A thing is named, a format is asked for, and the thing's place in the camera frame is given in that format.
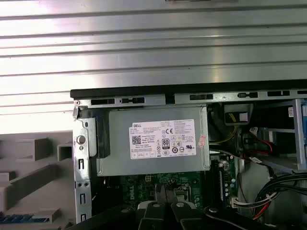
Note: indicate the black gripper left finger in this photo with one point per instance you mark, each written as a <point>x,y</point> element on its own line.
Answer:
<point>151,215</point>

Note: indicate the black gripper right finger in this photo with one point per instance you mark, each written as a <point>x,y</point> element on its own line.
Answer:
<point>184,215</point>

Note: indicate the green motherboard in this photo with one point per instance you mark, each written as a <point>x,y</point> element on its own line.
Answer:
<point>134,189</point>

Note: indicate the grey power supply unit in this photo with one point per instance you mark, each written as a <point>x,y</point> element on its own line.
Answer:
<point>120,143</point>

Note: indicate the black open PC case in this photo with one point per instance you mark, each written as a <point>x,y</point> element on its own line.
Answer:
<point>82,153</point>

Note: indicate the grey parts rack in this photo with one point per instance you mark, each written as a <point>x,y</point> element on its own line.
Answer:
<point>28,191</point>

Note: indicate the grey metal disk cage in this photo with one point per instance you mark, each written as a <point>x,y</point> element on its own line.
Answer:
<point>298,134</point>

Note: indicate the blue disk carrier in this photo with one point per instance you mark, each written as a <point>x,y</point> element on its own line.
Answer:
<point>304,119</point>

